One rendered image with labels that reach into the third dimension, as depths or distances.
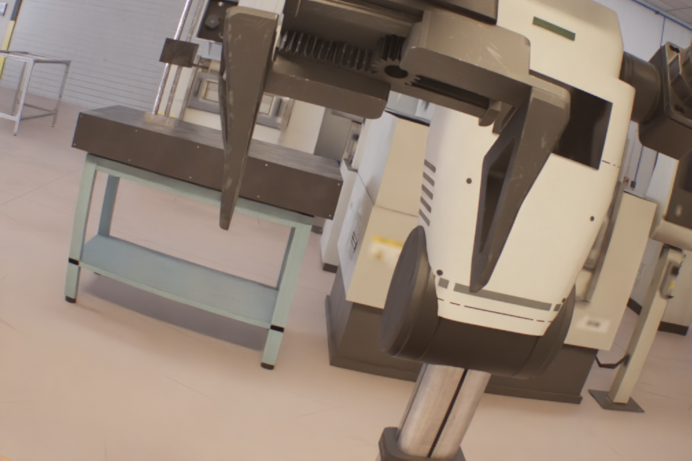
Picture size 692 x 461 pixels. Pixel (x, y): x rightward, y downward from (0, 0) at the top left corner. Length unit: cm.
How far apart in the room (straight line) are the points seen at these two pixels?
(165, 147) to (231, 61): 302
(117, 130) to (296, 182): 81
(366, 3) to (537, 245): 57
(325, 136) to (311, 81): 847
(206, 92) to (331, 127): 222
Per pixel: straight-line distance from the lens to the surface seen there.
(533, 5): 93
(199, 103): 697
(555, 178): 85
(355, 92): 34
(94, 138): 339
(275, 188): 328
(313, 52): 34
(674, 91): 99
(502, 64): 31
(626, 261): 400
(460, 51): 31
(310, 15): 33
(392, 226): 363
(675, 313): 729
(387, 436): 102
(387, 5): 32
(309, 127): 696
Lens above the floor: 126
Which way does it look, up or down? 7 degrees down
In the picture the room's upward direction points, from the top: 15 degrees clockwise
